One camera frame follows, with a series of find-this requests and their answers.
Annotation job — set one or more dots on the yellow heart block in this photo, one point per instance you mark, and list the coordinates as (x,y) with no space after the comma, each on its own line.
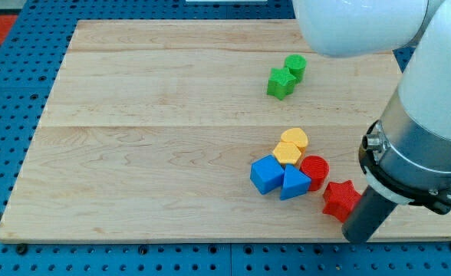
(296,136)

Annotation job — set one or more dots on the blue triangle block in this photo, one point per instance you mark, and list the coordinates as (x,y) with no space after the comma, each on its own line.
(295,183)

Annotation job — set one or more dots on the yellow hexagon block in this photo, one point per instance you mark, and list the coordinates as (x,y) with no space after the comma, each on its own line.
(287,153)

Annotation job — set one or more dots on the blue cube block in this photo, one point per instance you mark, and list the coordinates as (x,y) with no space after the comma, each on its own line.
(267,174)

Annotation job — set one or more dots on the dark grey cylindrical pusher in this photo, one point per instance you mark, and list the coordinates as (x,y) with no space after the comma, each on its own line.
(367,216)

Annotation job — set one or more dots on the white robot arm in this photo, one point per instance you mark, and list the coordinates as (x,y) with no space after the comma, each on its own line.
(350,28)

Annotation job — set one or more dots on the red cylinder block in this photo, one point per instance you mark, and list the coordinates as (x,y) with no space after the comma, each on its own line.
(317,169)

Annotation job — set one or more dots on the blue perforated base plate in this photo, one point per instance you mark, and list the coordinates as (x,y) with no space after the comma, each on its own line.
(30,57)

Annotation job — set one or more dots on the light wooden board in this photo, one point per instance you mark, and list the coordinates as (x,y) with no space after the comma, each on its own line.
(151,127)

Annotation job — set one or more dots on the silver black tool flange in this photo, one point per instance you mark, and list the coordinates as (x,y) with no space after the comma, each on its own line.
(405,163)

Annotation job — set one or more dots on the green star block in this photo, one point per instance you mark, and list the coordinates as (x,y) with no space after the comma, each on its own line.
(281,83)

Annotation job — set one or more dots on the red star block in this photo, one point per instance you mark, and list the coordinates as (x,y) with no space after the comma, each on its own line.
(340,199)

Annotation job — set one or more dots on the green cylinder block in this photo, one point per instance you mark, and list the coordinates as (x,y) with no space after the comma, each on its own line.
(296,65)

